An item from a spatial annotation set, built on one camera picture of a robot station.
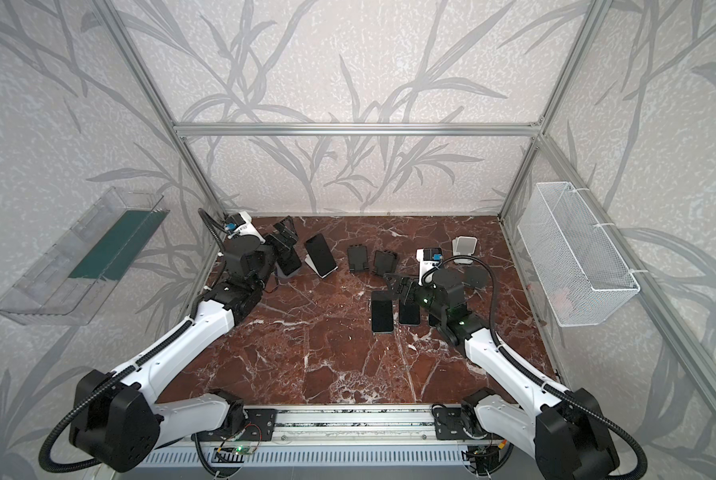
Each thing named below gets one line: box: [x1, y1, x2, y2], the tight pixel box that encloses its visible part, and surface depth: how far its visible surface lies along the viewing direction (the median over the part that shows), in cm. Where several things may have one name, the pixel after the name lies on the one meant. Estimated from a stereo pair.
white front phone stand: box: [452, 236, 478, 264], surface depth 105 cm
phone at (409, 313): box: [399, 300, 420, 325], surface depth 93 cm
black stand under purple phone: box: [373, 250, 398, 276], surface depth 101 cm
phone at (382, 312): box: [371, 290, 394, 334], surface depth 95 cm
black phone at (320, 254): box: [305, 233, 337, 276], surface depth 102 cm
